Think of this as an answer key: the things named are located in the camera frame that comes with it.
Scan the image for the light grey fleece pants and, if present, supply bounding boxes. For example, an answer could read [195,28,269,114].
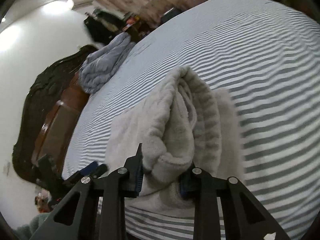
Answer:
[105,67,244,217]

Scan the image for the dark wooden headboard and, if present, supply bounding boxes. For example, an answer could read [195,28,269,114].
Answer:
[12,45,98,184]

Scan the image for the folded blue-grey comforter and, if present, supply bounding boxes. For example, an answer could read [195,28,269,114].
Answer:
[79,32,136,94]

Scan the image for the dark hanging clothes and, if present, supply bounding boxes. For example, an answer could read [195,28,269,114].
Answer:
[84,8,126,45]

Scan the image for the grey striped bed sheet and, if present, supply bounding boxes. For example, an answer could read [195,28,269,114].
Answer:
[62,0,319,239]

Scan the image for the black box beside bed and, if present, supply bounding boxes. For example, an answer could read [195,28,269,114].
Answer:
[160,7,183,25]

